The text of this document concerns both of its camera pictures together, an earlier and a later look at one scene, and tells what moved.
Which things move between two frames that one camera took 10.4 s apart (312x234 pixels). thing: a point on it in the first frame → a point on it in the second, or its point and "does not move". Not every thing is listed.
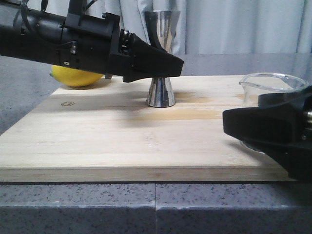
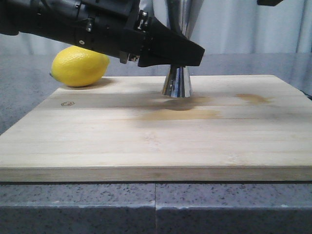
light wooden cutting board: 106,132 does not move
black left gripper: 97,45 → 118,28
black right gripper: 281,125 → 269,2
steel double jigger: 160,94 → 182,16
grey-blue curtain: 216,27 does not move
